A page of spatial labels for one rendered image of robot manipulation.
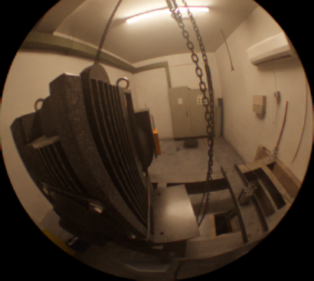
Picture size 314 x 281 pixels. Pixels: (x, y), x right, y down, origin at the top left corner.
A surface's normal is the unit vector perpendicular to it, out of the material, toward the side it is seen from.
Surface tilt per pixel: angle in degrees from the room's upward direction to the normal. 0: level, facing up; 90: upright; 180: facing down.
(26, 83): 90
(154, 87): 90
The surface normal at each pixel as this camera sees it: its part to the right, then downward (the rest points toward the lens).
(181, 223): -0.15, -0.95
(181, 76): -0.19, 0.29
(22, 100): 0.97, -0.09
